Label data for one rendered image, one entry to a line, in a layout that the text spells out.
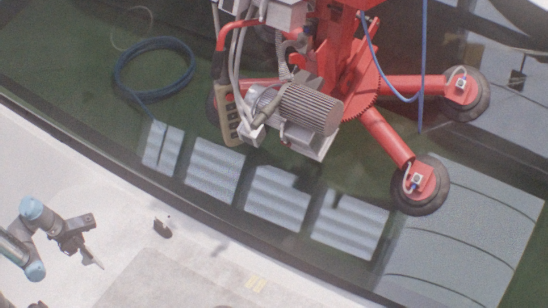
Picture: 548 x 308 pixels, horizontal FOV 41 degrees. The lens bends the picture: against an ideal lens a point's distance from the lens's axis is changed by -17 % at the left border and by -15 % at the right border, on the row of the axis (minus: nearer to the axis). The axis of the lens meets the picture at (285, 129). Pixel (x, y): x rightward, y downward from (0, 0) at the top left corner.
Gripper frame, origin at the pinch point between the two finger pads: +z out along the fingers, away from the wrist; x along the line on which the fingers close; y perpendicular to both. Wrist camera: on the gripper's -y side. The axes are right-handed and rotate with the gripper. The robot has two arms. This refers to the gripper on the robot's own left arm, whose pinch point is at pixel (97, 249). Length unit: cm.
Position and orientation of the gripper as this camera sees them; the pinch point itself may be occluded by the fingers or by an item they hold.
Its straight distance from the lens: 247.7
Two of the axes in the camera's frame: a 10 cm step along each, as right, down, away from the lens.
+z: 4.2, 4.6, 7.8
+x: 4.1, 6.8, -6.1
